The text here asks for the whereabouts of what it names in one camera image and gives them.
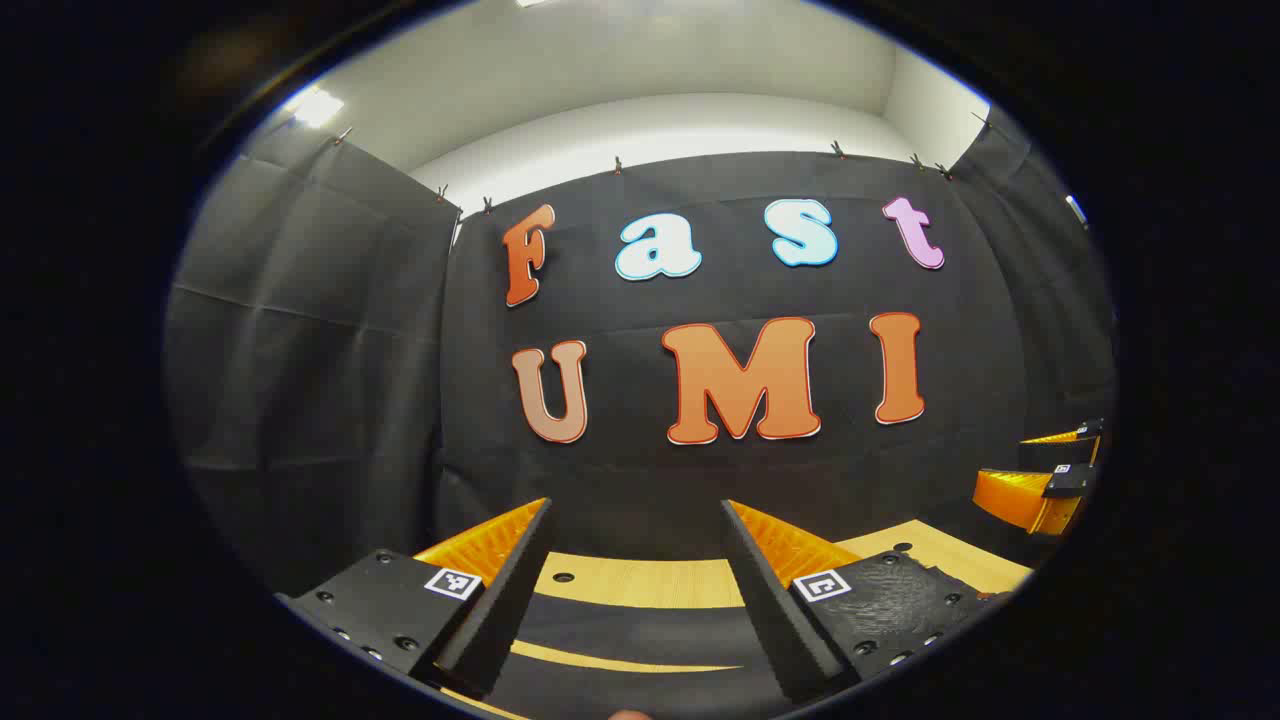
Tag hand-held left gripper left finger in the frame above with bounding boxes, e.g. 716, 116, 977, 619
275, 497, 556, 701

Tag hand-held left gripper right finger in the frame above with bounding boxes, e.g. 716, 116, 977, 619
720, 499, 1013, 703

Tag dark grey jeans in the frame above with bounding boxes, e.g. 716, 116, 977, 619
492, 605, 801, 707

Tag row of metal cloth clips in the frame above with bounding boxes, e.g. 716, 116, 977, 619
334, 110, 997, 217

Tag ceiling light panel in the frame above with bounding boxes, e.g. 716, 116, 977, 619
285, 88, 347, 130

